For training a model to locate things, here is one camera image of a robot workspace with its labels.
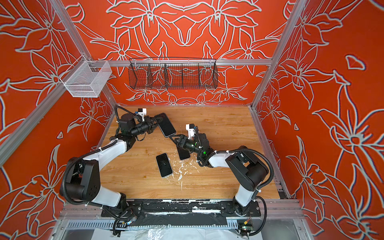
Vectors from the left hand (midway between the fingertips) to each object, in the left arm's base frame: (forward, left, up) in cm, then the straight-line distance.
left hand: (162, 118), depth 81 cm
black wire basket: (+37, +2, +5) cm, 37 cm away
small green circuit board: (-45, -45, -24) cm, 68 cm away
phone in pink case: (-10, -12, -23) cm, 27 cm away
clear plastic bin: (+24, +52, +8) cm, 58 cm away
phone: (-3, -2, -3) cm, 4 cm away
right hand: (-9, -5, -6) cm, 12 cm away
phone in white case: (-18, -1, -22) cm, 28 cm away
